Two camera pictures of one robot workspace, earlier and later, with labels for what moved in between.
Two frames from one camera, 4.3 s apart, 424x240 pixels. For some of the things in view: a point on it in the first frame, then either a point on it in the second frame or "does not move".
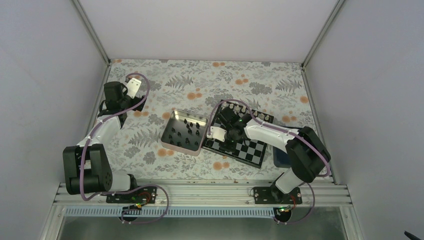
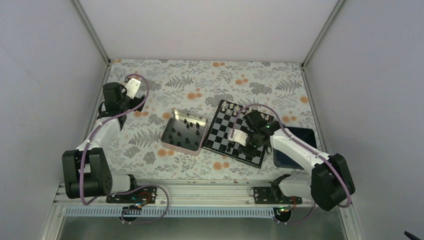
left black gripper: x=137 y=101 does not move
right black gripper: x=231 y=148 -> x=251 y=153
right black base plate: x=263 y=195 does not move
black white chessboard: x=251 y=151 does not move
